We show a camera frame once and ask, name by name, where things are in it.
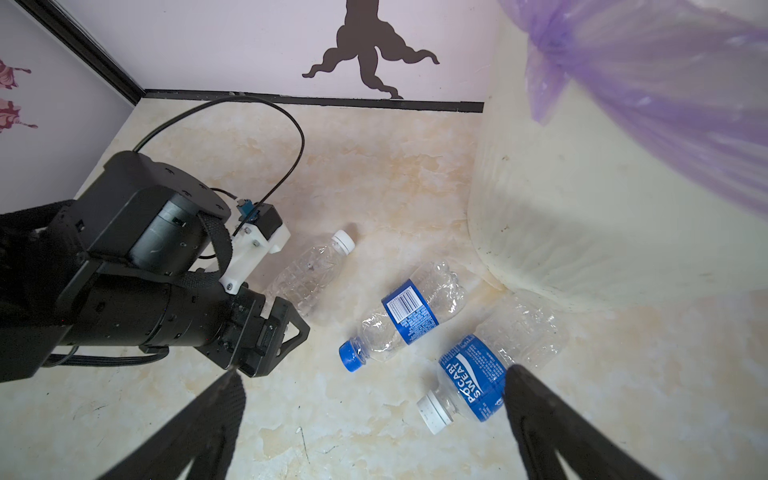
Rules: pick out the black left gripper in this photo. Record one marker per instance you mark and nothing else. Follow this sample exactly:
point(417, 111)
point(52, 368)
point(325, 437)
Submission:
point(253, 342)

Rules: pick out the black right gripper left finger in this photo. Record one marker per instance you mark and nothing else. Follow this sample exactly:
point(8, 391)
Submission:
point(199, 441)

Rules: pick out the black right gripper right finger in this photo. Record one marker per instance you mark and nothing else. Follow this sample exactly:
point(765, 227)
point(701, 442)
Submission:
point(548, 432)

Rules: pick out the tall clear bottle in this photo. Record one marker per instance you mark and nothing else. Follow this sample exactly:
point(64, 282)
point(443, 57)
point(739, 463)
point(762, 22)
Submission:
point(304, 280)

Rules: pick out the clear bottle blue label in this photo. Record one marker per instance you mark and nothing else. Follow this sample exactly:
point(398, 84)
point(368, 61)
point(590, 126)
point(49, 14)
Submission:
point(518, 331)

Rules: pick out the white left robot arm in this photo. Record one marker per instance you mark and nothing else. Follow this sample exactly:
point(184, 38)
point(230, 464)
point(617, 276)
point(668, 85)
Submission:
point(142, 258)

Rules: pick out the white bin purple bag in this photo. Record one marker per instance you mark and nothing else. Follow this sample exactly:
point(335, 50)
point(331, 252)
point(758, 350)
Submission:
point(623, 153)

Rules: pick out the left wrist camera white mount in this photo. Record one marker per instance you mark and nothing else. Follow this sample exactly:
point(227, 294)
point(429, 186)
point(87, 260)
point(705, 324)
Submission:
point(262, 232)

